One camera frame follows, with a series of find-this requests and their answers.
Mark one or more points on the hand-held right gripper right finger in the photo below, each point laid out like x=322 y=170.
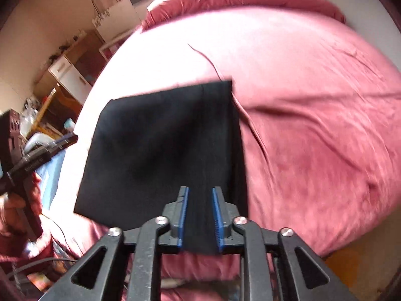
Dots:
x=217 y=218

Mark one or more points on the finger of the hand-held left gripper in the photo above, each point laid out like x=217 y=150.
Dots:
x=53 y=149

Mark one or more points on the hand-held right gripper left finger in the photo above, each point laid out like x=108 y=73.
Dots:
x=184 y=214

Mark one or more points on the black pants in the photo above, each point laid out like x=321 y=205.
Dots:
x=156 y=144

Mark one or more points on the person's left forearm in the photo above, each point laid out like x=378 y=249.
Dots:
x=12 y=241

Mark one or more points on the person's left hand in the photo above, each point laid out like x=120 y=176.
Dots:
x=7 y=203

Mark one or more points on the light blue cup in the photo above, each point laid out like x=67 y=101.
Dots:
x=69 y=124

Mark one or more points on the clear plastic bag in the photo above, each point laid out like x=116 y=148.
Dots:
x=29 y=113

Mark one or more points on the wooden table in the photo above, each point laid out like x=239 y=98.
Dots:
x=59 y=106

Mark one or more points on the wooden cabinet with white doors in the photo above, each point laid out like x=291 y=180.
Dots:
x=72 y=78

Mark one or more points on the pink bed sheet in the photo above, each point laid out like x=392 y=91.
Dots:
x=313 y=131

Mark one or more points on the white shelf unit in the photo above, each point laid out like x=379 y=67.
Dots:
x=119 y=15

